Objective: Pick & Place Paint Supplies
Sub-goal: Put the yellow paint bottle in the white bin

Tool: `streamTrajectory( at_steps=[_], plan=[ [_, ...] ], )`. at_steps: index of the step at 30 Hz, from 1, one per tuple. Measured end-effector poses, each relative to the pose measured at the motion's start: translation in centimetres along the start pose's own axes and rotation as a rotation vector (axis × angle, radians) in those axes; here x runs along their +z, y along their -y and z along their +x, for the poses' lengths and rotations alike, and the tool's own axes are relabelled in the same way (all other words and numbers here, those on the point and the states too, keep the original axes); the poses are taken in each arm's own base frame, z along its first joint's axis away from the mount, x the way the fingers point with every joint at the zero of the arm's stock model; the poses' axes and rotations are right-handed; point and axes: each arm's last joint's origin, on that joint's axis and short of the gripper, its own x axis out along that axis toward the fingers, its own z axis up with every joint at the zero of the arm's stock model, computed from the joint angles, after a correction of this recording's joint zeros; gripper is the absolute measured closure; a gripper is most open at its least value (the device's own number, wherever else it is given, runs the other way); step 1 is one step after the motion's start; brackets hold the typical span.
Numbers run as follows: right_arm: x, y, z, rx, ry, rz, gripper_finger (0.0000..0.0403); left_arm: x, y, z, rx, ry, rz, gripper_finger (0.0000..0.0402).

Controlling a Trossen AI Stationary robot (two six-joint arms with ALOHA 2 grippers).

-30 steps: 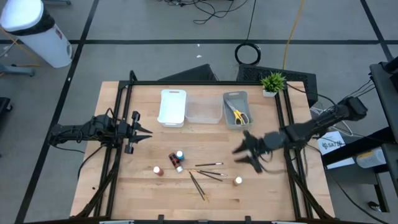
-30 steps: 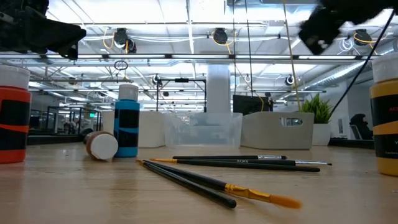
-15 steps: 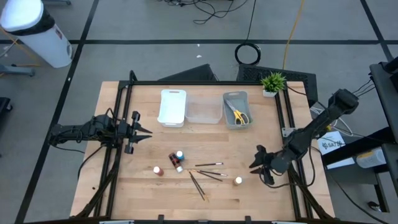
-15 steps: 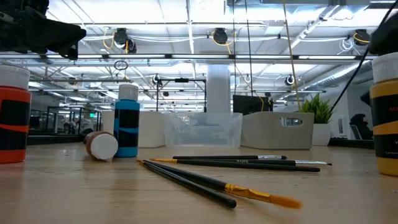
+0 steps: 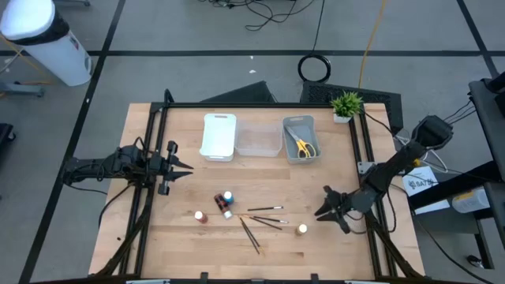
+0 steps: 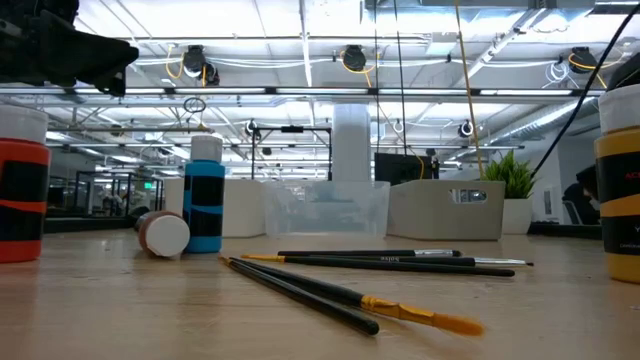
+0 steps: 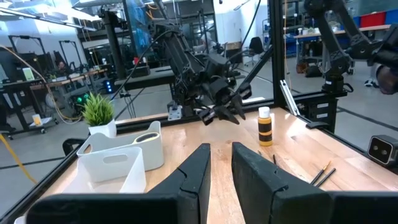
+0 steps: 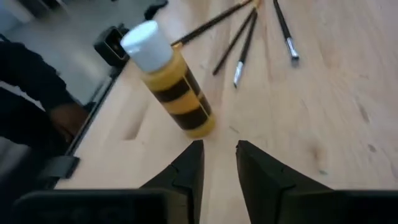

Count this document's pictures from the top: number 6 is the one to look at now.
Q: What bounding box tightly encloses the plain black-handled paintbrush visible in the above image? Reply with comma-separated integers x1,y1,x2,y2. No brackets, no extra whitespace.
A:
218,255,381,337

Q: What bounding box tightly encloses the black ceiling cable reel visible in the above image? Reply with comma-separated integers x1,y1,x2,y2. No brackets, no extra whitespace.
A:
341,44,369,73
180,44,221,87
568,46,600,76

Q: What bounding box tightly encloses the grey plastic bin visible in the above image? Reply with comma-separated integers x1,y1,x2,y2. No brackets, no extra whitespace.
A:
387,179,506,241

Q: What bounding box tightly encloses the thin black hanging cable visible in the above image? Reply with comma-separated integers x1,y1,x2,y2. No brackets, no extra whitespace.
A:
373,0,381,154

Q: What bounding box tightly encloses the black monitor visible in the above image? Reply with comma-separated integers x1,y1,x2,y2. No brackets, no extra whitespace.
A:
373,152,441,182

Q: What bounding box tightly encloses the thin gold-ferrule paintbrush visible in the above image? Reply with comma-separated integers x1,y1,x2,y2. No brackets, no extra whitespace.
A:
241,253,516,278

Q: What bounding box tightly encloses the red paint bottle white cap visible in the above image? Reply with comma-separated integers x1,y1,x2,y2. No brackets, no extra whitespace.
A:
0,104,53,265

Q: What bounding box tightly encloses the orange-bristle paintbrush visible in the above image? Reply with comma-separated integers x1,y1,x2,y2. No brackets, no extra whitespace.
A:
229,257,486,338

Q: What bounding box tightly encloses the blue paint bottle white cap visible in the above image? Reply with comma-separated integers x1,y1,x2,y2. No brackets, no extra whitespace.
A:
182,134,226,255

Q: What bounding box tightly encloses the black hanging cable loop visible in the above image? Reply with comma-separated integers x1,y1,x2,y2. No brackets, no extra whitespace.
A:
182,96,208,115

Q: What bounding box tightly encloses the clear plastic bin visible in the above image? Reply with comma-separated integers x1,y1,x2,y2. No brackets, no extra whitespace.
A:
263,179,392,237

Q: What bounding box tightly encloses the long yellow cable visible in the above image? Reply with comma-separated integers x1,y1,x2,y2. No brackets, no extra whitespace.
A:
453,0,485,180

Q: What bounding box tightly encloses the person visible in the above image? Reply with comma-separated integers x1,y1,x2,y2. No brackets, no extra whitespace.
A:
562,164,601,226

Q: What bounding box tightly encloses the brown paint bottle white cap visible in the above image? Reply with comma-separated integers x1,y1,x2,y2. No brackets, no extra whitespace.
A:
134,209,192,259

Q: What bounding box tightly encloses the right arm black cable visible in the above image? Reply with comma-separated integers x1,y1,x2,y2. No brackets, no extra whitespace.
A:
531,3,640,177

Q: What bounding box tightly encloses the white building column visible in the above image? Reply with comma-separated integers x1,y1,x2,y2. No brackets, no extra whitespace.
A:
332,103,372,182

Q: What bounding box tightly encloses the black-framed glass partition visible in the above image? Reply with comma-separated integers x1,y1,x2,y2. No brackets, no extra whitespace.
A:
74,170,164,219

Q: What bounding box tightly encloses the small green potted plant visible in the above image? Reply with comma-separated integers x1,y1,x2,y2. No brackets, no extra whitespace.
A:
482,149,537,236

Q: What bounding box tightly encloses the black metal rig frame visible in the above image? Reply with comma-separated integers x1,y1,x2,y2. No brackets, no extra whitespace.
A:
251,125,334,181

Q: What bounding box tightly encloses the yellow paint bottle white cap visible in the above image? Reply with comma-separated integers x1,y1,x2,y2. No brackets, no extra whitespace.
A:
593,83,640,285

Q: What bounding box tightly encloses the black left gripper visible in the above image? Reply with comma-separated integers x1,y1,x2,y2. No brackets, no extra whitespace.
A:
0,0,140,97

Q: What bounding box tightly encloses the white plastic bin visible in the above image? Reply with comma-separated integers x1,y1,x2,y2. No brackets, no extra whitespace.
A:
163,177,267,239

